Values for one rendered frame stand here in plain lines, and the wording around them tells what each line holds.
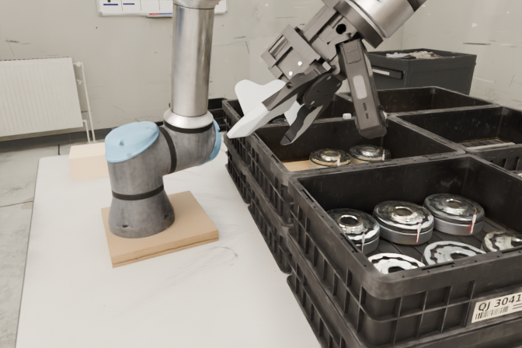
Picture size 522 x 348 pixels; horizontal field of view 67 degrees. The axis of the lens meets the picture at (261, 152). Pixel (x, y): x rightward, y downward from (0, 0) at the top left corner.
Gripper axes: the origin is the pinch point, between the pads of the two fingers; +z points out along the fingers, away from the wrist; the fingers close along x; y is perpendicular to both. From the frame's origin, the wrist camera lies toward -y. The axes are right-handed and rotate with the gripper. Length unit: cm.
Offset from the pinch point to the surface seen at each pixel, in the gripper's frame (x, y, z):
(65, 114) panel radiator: -177, 222, 187
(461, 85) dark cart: -241, 25, -51
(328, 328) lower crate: -11.3, -24.0, 13.4
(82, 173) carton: -36, 50, 64
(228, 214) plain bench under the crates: -41, 9, 33
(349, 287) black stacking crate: -4.9, -20.8, 4.0
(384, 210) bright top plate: -27.6, -15.2, -1.4
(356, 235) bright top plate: -17.8, -15.9, 2.7
